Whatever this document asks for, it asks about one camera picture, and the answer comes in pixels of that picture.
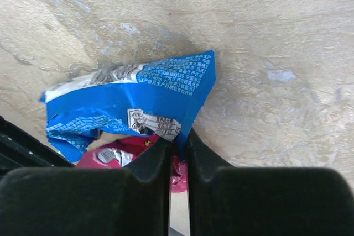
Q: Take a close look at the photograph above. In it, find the small blue snack packet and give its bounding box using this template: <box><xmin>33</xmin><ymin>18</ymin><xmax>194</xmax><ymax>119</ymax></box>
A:
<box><xmin>40</xmin><ymin>50</ymin><xmax>216</xmax><ymax>162</ymax></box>

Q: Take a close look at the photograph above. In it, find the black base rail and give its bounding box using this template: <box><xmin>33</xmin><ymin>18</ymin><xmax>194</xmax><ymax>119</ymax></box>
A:
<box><xmin>1</xmin><ymin>118</ymin><xmax>73</xmax><ymax>176</ymax></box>

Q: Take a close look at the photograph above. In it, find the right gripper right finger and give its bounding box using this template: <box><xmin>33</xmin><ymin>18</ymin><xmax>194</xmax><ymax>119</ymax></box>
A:
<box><xmin>186</xmin><ymin>131</ymin><xmax>353</xmax><ymax>235</ymax></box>

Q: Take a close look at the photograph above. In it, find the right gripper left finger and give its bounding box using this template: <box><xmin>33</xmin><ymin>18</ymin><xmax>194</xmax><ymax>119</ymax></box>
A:
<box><xmin>1</xmin><ymin>139</ymin><xmax>173</xmax><ymax>235</ymax></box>

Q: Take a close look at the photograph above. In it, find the small red snack packet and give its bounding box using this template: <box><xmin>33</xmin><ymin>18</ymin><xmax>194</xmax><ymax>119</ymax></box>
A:
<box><xmin>76</xmin><ymin>135</ymin><xmax>188</xmax><ymax>193</ymax></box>

